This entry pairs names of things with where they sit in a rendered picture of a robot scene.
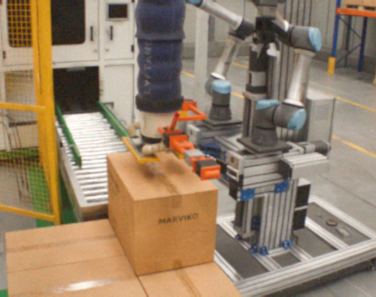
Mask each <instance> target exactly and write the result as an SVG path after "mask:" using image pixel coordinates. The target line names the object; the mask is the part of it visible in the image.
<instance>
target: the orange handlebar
mask: <svg viewBox="0 0 376 297"><path fill-rule="evenodd" d="M188 109H190V110H191V111H192V112H193V113H194V114H196V115H189V116H179V118H178V122H181V121H191V120H204V119H206V115H205V114H204V113H202V112H201V111H199V110H198V109H196V108H195V107H193V106H192V105H188ZM157 130H158V131H159V132H160V133H161V134H163V133H164V131H165V130H164V129H163V128H162V127H158V128H157ZM172 144H173V146H174V147H175V148H176V149H175V150H176V151H177V152H178V153H179V154H183V155H184V151H189V150H195V149H194V148H193V145H192V143H191V142H187V141H186V140H184V139H183V140H182V141H181V143H178V142H177V141H173V143H172ZM184 147H185V148H184ZM218 175H219V171H218V170H215V171H212V172H211V171H208V172H206V173H205V176H207V177H215V176H218Z"/></svg>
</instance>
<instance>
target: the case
mask: <svg viewBox="0 0 376 297"><path fill-rule="evenodd" d="M106 156H107V197H108V217H109V220H110V223H111V224H112V227H113V228H114V231H115V233H116V234H117V237H118V238H119V241H120V243H121V244H122V247H123V248H124V251H125V253H126V254H127V257H128V258H129V261H130V263H131V266H132V268H133V270H134V272H135V274H136V275H137V276H140V275H143V274H152V273H156V272H161V271H165V270H172V269H179V268H182V267H188V266H192V265H198V264H204V263H208V262H214V258H215V247H216V225H217V213H218V188H217V187H216V186H215V185H214V184H213V183H212V182H211V181H210V180H204V181H200V177H199V176H198V175H197V174H196V173H192V167H189V166H188V165H187V164H186V163H185V162H184V159H178V158H177V157H176V156H175V155H174V154H173V153H165V152H160V153H157V156H158V157H159V158H160V161H159V162H152V163H141V164H140V163H139V162H138V161H137V160H136V159H135V157H134V156H133V155H132V153H131V152H119V153H107V154H106Z"/></svg>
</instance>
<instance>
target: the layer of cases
mask: <svg viewBox="0 0 376 297"><path fill-rule="evenodd" d="M5 234H6V267H7V282H8V297H243V296H242V294H240V292H239V291H238V290H237V289H236V287H235V286H234V285H233V284H232V283H231V280H229V278H228V277H227V276H226V275H224V273H223V271H222V269H220V267H219V266H218V265H217V264H216V263H215V262H208V263H204V264H198V265H192V266H188V267H182V268H179V269H172V270H165V271H161V272H156V273H152V274H143V275H140V276H137V275H136V274H135V272H134V270H133V268H132V266H131V263H130V261H129V258H128V257H127V254H126V253H125V251H124V248H123V247H122V244H121V243H120V241H119V238H118V237H117V234H116V233H115V231H114V228H113V227H112V224H111V223H110V220H109V219H105V220H97V221H89V222H85V223H73V224H69V225H60V226H53V227H45V228H38V229H36V228H34V229H30V230H26V231H15V232H7V233H5Z"/></svg>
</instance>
